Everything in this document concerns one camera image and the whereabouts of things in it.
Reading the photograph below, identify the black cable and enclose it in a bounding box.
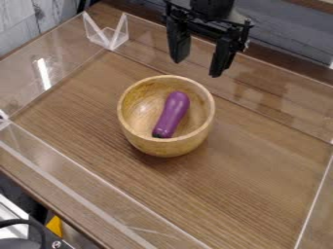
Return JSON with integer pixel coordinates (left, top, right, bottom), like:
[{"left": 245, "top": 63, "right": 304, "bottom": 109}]
[{"left": 0, "top": 218, "right": 47, "bottom": 242}]

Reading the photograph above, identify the clear acrylic tray wall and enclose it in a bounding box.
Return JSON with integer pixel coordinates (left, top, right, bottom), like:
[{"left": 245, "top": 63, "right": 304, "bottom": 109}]
[{"left": 0, "top": 110, "right": 211, "bottom": 249}]

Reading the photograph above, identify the purple toy eggplant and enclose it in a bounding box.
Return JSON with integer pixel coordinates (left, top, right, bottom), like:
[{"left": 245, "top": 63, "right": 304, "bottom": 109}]
[{"left": 152, "top": 91, "right": 190, "bottom": 138}]

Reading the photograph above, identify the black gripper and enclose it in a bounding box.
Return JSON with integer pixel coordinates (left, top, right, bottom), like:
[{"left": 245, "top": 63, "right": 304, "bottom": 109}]
[{"left": 165, "top": 0, "right": 254, "bottom": 78}]

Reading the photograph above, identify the yellow black device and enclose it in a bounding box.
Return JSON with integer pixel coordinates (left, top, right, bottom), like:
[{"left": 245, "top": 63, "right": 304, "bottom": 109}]
[{"left": 24, "top": 215, "right": 76, "bottom": 249}]

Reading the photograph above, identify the brown wooden bowl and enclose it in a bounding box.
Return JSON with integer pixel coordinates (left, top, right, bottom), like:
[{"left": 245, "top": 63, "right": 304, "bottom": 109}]
[{"left": 118, "top": 75, "right": 215, "bottom": 158}]

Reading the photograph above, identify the clear acrylic corner bracket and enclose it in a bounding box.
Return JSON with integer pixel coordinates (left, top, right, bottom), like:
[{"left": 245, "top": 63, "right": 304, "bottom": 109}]
[{"left": 82, "top": 12, "right": 128, "bottom": 51}]

